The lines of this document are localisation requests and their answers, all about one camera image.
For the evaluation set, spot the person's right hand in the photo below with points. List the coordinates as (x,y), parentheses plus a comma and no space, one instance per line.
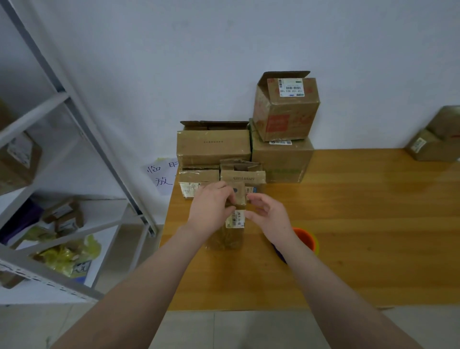
(273,219)

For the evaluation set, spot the person's left hand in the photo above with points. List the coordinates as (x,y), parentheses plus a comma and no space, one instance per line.
(207,210)

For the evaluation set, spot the box barcode label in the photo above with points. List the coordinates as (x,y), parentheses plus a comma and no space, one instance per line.
(231,237)

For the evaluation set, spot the blue orange tape dispenser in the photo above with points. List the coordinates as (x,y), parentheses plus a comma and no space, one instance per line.
(307,239)

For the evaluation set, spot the stack of cardboard boxes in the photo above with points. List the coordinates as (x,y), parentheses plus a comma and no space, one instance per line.
(212,147)

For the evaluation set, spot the small brown cardboard box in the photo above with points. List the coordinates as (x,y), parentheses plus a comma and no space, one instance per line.
(431,149)

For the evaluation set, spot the squat red-printed cardboard box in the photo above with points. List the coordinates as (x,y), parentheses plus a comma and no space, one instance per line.
(447,122)

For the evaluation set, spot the person's right forearm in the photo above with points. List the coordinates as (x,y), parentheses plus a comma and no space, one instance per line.
(345,305)

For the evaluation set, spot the person's left forearm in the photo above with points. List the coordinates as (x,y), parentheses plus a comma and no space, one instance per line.
(136,302)

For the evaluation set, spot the brown cardboard scrap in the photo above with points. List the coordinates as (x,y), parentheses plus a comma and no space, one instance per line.
(11,279)

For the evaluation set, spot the wooden table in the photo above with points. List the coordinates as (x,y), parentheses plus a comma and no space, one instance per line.
(388,223)

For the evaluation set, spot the small open carton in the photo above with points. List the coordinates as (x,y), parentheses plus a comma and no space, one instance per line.
(63,216)

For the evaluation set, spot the yellow plastic bag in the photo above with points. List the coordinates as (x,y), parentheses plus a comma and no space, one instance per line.
(68,257)

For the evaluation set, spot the dark blue bag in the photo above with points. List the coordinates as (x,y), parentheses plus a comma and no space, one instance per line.
(18,223)

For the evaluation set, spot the large worn shelf carton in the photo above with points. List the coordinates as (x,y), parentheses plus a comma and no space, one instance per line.
(16,162)

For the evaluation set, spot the grey metal shelf rack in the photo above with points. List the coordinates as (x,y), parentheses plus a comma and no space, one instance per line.
(32,117)

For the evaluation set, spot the white paper wall sign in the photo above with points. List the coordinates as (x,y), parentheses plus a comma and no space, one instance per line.
(159,176)

